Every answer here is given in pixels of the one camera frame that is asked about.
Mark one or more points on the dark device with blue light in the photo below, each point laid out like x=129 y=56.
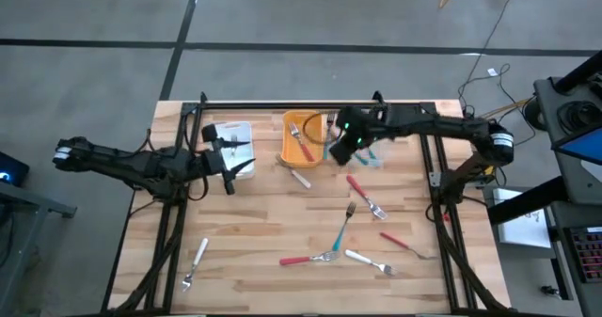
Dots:
x=11 y=166

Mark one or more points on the grey side table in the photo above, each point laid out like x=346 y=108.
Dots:
x=28 y=199

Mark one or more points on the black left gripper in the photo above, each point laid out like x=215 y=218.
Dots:
x=214 y=162

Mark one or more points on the grey equipment cart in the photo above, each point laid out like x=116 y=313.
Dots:
x=545 y=96

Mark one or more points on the yellow plastic bin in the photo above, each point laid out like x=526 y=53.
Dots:
x=289 y=152

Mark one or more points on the black aluminium table frame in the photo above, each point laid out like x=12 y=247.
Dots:
x=310 y=106

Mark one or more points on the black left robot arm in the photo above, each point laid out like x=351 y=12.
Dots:
x=117 y=164

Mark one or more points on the white box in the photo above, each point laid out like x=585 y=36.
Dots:
x=522 y=227

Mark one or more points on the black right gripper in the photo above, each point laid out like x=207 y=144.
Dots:
x=353 y=133

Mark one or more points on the white floor tag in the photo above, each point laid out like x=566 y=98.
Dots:
x=492 y=71

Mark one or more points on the blue screen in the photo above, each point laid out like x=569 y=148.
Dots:
x=585 y=147

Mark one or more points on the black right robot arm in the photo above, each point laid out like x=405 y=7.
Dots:
x=447 y=126

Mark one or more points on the white plastic bin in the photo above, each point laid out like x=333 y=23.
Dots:
x=240 y=131

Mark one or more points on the grey metal bracket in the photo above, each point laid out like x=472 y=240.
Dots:
x=435 y=179

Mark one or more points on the black keyboard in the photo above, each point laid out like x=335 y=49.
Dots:
x=590 y=256

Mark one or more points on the black power plug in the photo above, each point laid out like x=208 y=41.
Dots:
x=550 y=292

